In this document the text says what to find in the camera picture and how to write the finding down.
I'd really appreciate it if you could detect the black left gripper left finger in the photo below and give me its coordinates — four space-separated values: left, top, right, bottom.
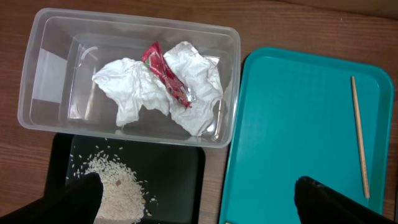
1 173 103 223

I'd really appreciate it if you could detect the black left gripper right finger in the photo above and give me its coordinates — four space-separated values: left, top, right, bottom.
294 176 395 224

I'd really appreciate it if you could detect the pile of rice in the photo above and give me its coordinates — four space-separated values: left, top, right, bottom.
67 146 159 224

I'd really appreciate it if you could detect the white napkin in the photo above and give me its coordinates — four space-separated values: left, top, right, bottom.
92 41 223 136

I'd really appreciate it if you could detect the red snack wrapper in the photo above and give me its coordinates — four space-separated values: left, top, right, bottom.
141 41 195 108

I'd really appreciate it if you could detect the teal serving tray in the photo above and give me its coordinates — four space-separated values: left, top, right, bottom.
220 47 394 224

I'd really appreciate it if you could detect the black plastic tray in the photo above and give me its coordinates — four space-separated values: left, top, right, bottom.
44 133 205 224

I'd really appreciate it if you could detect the clear plastic bin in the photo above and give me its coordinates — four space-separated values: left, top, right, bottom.
17 8 241 148

